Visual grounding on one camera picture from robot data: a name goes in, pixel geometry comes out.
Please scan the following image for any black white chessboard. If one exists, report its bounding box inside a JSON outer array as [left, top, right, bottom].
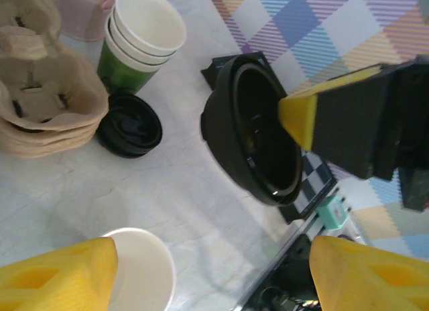
[[200, 50, 340, 225]]

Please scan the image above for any pink straw holder cup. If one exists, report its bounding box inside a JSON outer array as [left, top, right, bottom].
[[53, 0, 119, 43]]

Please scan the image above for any long aluminium base rail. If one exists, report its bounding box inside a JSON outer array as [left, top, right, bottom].
[[234, 186, 373, 311]]

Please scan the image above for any black plastic cup lid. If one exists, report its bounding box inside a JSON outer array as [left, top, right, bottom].
[[107, 92, 164, 149], [200, 54, 304, 208], [95, 116, 158, 160]]

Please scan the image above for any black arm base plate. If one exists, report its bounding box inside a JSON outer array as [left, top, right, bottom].
[[261, 233, 322, 311]]

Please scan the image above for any small teal alarm clock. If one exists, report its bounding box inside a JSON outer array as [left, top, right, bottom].
[[316, 194, 349, 231]]

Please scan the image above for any green white paper cup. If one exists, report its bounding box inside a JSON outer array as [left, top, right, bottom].
[[96, 17, 172, 97], [109, 9, 178, 64], [100, 227, 177, 311], [113, 0, 188, 56]]

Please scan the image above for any brown pulp cup carrier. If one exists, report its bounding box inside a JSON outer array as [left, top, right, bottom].
[[0, 126, 101, 151], [0, 116, 108, 141], [0, 0, 111, 133], [0, 136, 98, 160]]

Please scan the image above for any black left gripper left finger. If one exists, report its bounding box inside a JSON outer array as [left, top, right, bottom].
[[0, 237, 119, 311]]

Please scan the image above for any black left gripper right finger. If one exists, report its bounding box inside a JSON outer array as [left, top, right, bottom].
[[308, 236, 429, 311]]

